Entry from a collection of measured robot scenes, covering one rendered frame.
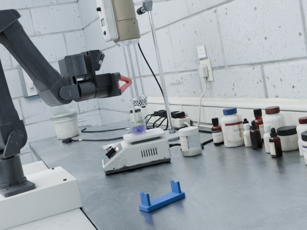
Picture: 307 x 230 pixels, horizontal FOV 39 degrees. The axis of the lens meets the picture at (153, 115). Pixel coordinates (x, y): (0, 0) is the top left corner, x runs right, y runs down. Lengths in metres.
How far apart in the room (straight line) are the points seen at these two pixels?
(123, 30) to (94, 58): 0.40
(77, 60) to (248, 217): 0.65
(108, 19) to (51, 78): 0.53
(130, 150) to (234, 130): 0.31
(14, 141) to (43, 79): 0.18
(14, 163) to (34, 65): 0.25
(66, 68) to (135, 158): 0.32
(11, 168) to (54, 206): 0.15
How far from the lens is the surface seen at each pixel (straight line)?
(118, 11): 1.62
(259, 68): 1.45
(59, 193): 1.01
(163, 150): 1.27
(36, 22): 3.65
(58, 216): 1.00
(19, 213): 1.01
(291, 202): 0.83
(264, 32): 1.41
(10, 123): 1.08
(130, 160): 1.26
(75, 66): 1.19
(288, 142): 1.19
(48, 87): 1.13
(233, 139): 1.32
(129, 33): 1.61
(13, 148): 1.07
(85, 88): 1.19
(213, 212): 0.83
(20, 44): 1.13
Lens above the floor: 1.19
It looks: 7 degrees down
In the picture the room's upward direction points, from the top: 11 degrees counter-clockwise
